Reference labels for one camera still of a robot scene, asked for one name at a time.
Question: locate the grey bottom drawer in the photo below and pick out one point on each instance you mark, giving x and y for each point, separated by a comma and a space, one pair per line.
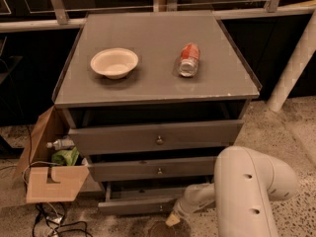
145, 196

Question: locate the metal railing frame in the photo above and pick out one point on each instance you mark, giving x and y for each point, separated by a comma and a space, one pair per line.
32, 15

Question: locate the red soda can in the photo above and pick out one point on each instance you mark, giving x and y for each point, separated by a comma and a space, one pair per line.
189, 60

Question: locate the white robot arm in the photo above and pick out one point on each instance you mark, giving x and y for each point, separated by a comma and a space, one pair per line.
245, 182

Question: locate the grey top drawer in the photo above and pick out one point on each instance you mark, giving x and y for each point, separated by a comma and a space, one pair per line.
155, 137

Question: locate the brown cardboard box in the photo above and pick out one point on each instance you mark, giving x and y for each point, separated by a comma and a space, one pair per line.
47, 183

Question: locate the green plastic bag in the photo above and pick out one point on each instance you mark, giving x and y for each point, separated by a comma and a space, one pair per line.
66, 157

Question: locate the grey drawer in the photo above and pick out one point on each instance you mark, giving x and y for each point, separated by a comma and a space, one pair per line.
152, 169
145, 196
155, 137

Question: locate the white paper bowl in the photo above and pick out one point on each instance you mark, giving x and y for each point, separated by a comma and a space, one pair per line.
114, 63

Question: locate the clear plastic bottle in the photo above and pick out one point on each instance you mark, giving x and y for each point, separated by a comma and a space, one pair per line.
61, 144

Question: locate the grey drawer cabinet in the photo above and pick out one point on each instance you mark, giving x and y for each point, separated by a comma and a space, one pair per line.
154, 91

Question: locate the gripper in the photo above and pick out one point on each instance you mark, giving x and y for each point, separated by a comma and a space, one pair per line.
182, 208

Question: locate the grey middle drawer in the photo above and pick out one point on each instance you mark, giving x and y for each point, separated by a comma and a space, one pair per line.
152, 169

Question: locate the white diagonal post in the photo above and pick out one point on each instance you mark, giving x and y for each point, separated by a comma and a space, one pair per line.
295, 66

